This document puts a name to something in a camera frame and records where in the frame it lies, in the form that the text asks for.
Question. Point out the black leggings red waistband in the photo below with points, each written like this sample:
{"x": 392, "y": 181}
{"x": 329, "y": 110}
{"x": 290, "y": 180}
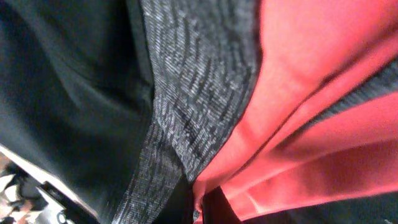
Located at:
{"x": 207, "y": 111}

